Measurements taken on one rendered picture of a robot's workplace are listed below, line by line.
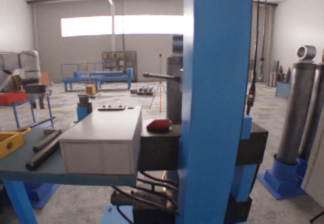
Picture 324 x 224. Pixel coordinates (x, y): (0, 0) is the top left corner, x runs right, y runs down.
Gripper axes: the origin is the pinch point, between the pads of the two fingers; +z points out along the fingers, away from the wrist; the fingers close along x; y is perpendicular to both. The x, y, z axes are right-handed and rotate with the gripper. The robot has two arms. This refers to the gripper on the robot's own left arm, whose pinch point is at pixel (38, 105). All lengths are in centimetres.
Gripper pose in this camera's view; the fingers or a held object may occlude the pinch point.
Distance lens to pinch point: 120.5
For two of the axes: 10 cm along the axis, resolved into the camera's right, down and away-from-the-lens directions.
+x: -9.8, -0.3, 2.0
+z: 0.2, 9.7, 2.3
